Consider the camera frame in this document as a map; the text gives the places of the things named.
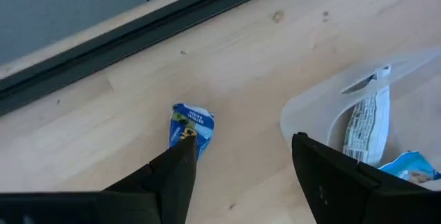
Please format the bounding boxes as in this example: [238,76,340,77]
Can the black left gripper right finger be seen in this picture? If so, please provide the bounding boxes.
[291,132,441,224]

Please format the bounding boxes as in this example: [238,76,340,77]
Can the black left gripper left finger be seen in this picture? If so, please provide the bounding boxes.
[0,136,198,224]

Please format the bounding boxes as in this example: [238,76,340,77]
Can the blue granola bar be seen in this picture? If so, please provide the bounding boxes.
[342,64,393,168]
[378,150,441,185]
[168,102,216,159]

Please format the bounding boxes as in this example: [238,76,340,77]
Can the clear plastic bin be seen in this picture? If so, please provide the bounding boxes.
[279,47,441,192]

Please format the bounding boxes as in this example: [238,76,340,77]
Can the black metal frame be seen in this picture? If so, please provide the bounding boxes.
[0,0,304,116]

